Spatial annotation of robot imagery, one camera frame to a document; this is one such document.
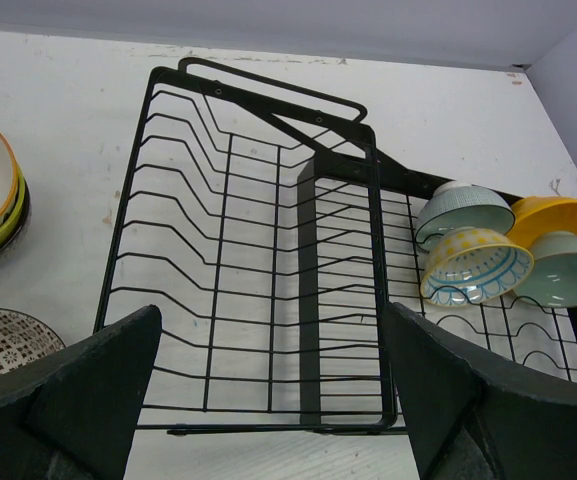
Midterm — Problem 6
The red patterned bowl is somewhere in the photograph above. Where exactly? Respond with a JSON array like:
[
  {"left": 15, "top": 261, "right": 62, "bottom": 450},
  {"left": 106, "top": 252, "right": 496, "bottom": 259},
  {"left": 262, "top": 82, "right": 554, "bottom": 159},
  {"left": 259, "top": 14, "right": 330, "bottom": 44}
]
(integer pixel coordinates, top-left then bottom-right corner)
[{"left": 0, "top": 308, "right": 66, "bottom": 375}]

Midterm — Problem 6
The black wire dish rack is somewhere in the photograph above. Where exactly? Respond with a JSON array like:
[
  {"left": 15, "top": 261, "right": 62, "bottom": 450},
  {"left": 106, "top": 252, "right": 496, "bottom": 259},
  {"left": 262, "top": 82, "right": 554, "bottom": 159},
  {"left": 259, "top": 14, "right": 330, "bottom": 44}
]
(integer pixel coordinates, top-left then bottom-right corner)
[{"left": 95, "top": 58, "right": 577, "bottom": 436}]

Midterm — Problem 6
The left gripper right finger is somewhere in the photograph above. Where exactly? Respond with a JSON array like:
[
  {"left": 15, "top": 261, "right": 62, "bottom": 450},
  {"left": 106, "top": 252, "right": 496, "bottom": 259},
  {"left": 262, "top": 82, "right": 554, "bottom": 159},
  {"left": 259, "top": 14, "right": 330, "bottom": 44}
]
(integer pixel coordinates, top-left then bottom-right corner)
[{"left": 382, "top": 303, "right": 577, "bottom": 479}]

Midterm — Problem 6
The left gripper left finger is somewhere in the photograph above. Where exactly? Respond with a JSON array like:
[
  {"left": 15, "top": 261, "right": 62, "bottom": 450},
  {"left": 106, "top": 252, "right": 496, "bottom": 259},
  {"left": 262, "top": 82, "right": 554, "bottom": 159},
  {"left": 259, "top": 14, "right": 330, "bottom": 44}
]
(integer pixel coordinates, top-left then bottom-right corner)
[{"left": 0, "top": 305, "right": 162, "bottom": 479}]

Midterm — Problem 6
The orange yellow bowl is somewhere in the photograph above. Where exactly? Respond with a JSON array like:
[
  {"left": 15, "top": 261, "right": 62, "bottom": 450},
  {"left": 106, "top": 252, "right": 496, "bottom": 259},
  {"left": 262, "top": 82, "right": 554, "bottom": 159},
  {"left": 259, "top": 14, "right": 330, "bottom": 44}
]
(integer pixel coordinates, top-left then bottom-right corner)
[{"left": 506, "top": 196, "right": 577, "bottom": 248}]

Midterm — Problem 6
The lime green bowl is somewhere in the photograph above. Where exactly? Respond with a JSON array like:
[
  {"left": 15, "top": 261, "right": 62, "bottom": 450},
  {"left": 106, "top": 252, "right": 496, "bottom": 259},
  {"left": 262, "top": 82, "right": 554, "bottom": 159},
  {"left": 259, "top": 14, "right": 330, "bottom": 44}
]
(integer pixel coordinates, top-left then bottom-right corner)
[{"left": 0, "top": 167, "right": 26, "bottom": 247}]

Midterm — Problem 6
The dark brown ribbed bowl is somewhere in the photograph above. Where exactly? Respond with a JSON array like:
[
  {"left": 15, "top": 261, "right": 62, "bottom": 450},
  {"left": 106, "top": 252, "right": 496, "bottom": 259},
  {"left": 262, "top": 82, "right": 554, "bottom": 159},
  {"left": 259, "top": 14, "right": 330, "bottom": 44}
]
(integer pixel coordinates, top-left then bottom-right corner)
[{"left": 0, "top": 185, "right": 32, "bottom": 263}]

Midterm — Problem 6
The mint green bowl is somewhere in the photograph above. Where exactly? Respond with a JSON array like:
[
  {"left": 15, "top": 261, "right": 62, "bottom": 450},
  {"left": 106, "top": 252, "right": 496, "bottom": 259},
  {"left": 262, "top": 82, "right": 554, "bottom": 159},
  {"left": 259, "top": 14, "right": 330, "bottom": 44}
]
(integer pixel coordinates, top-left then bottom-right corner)
[{"left": 514, "top": 231, "right": 577, "bottom": 308}]

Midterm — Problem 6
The dark green rim bowl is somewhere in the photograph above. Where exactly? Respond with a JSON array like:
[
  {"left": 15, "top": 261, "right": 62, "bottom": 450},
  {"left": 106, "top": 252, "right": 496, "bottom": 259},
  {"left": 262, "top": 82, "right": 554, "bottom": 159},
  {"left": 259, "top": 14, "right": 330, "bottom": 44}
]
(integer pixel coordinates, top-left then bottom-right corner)
[{"left": 414, "top": 181, "right": 515, "bottom": 252}]

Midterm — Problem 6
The teal striped yellow bowl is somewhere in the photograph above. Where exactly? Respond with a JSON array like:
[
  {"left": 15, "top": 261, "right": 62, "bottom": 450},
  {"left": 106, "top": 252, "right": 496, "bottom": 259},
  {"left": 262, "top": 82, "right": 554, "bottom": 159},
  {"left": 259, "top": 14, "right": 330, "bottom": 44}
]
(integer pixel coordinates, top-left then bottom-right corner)
[{"left": 420, "top": 227, "right": 535, "bottom": 307}]

